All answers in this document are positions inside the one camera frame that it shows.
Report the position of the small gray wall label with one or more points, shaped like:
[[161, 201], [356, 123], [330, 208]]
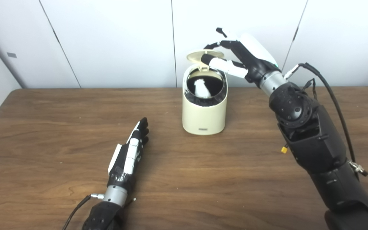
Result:
[[11, 55]]

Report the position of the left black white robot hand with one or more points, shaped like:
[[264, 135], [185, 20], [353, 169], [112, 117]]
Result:
[[129, 156]]

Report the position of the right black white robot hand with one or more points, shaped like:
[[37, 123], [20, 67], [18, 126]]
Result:
[[254, 54]]

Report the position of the cream-colored round bin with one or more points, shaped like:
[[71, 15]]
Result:
[[203, 116]]

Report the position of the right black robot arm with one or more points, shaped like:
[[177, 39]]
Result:
[[318, 147]]

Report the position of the small white plastic bottle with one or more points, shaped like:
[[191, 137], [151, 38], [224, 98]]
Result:
[[202, 88]]

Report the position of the cream round bin lid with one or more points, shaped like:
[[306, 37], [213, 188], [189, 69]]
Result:
[[195, 57]]

